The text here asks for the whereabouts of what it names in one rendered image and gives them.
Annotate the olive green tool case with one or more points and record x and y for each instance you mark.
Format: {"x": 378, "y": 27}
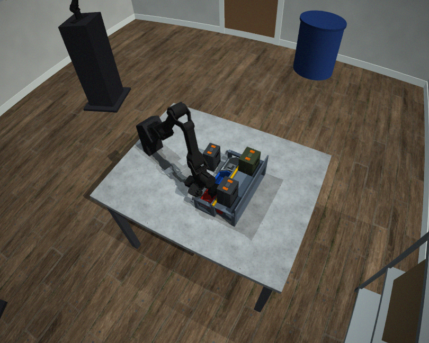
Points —
{"x": 249, "y": 161}

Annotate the blue open bin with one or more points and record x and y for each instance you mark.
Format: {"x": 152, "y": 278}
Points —
{"x": 219, "y": 177}

